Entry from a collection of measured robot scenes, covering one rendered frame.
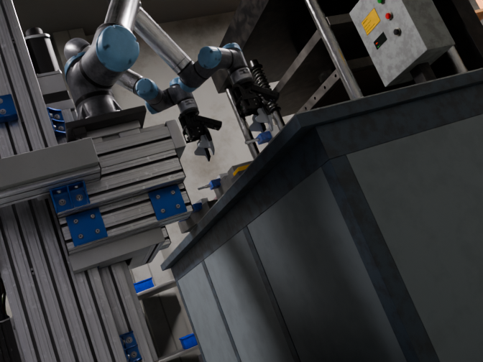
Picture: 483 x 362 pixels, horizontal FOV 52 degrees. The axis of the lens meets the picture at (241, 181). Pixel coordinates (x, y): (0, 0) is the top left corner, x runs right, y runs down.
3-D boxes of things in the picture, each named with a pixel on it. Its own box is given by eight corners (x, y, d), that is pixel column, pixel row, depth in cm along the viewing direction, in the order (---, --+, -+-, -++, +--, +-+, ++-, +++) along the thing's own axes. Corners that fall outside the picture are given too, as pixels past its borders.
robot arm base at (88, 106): (77, 125, 137) (67, 93, 140) (79, 146, 151) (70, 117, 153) (131, 113, 143) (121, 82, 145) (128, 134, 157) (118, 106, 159)
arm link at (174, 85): (170, 87, 212) (188, 79, 211) (179, 110, 210) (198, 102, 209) (164, 81, 204) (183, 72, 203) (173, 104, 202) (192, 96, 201)
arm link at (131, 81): (62, 24, 201) (160, 78, 189) (76, 35, 211) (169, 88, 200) (47, 48, 200) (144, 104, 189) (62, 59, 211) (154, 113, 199)
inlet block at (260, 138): (250, 146, 171) (244, 133, 172) (246, 152, 176) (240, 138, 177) (282, 138, 176) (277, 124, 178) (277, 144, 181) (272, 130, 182)
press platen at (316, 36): (330, 24, 243) (326, 16, 244) (255, 123, 341) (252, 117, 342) (435, 7, 271) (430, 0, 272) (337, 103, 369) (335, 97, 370)
